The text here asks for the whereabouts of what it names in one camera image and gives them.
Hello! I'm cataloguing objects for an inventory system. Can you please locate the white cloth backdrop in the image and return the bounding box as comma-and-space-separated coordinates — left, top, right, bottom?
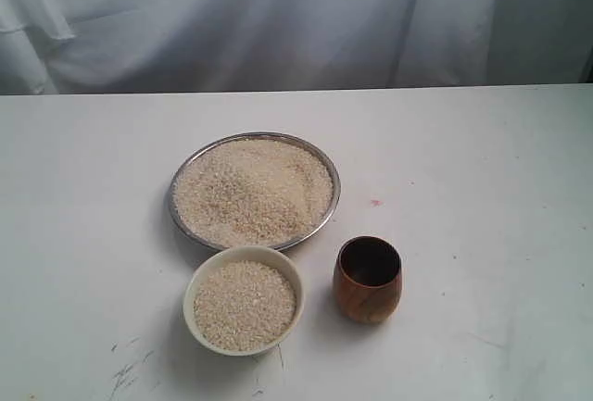
1, 0, 592, 94

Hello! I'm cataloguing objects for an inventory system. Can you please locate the brown wooden cup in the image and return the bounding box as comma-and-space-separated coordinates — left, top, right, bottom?
332, 236, 403, 324

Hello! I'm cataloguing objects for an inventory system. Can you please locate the white ceramic bowl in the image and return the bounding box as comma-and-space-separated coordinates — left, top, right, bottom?
183, 246, 305, 357

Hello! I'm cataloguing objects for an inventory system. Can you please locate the rice heap in tray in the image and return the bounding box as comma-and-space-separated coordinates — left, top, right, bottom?
172, 137, 335, 246

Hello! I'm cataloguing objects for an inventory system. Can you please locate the round metal tray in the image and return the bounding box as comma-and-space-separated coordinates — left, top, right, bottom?
168, 131, 342, 253

